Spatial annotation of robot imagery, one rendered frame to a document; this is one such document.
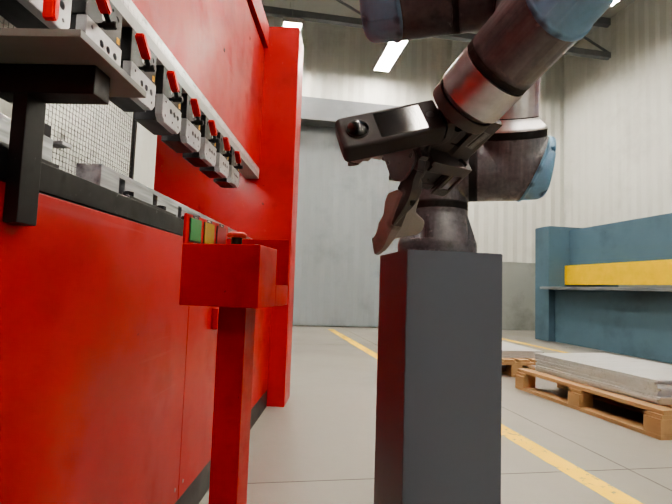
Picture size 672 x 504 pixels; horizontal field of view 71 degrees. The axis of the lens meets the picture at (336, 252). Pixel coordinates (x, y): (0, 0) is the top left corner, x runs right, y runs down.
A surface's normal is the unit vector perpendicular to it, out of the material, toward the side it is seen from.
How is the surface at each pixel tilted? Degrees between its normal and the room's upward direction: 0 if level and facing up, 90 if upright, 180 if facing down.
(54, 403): 90
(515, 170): 112
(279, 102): 90
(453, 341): 90
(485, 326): 90
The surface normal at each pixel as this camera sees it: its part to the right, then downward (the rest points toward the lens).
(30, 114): 1.00, 0.04
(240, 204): -0.03, -0.07
